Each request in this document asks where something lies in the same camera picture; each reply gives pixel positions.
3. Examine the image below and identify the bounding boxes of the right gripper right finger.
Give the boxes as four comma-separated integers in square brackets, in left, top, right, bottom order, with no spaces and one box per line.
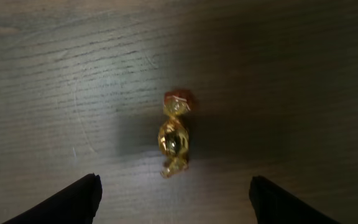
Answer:
[249,175,343,224]

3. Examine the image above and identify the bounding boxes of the gold candy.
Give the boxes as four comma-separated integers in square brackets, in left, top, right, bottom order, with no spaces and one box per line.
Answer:
[157,88,196,179]

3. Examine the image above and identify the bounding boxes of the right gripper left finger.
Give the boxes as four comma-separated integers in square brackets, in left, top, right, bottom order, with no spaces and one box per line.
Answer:
[1,173,103,224]

